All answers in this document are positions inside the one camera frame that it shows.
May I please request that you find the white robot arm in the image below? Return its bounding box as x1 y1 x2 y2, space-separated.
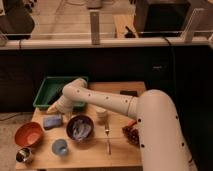
47 78 198 171

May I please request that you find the small metal cup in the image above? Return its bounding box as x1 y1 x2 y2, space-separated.
16 148 33 163

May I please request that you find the orange bowl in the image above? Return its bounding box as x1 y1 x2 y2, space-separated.
14 122 44 147

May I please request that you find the blue plastic cup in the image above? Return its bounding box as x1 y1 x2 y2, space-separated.
52 139 68 156

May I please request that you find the white cup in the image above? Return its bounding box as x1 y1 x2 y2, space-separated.
95 107 108 121

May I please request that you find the black chair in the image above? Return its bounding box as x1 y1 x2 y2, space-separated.
0 0 35 40

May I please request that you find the black box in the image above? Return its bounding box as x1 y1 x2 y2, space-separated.
133 0 191 32

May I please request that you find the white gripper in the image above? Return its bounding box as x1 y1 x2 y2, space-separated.
47 95 74 113

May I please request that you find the dark red grapes toy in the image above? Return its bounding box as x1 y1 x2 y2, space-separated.
122 121 139 146

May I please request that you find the crumpled cloth in bowl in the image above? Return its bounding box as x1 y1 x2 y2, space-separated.
72 120 92 141

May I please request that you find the green plastic tray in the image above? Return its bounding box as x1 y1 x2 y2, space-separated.
33 76 77 110

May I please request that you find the dark purple bowl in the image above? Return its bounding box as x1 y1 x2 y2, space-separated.
66 115 94 142

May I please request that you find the blue sponge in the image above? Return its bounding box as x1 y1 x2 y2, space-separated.
43 115 63 130

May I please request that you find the black rectangular block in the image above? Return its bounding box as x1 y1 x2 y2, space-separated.
120 90 138 97

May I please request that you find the angled grey metal bracket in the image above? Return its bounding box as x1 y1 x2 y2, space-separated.
181 8 205 43

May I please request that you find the grey metal post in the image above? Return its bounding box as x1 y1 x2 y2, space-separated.
90 11 100 45

